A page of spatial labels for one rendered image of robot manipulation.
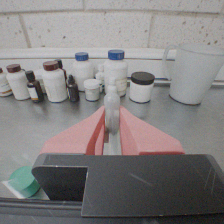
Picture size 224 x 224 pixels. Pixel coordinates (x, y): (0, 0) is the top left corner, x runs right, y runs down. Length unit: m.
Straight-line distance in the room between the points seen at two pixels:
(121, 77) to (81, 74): 0.13
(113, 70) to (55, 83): 0.16
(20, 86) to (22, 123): 0.13
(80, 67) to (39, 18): 0.24
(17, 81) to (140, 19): 0.43
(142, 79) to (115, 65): 0.08
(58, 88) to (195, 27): 0.49
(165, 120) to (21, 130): 0.35
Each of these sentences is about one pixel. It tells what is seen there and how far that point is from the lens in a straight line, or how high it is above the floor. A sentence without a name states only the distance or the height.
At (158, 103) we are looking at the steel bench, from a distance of 0.42.
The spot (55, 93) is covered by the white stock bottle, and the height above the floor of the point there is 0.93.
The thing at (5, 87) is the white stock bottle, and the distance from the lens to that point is 0.54.
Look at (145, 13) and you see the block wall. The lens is 0.54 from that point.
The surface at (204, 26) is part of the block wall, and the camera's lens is 0.61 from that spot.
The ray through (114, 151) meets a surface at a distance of 0.16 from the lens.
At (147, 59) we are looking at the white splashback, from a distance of 0.52.
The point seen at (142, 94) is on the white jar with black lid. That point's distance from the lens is 0.40.
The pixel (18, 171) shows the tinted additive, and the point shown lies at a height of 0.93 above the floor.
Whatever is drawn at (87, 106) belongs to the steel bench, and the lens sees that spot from 0.39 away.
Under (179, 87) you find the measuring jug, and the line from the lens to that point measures 0.44.
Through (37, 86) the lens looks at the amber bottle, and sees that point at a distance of 0.44.
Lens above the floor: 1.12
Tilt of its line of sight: 37 degrees down
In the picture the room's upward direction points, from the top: 1 degrees clockwise
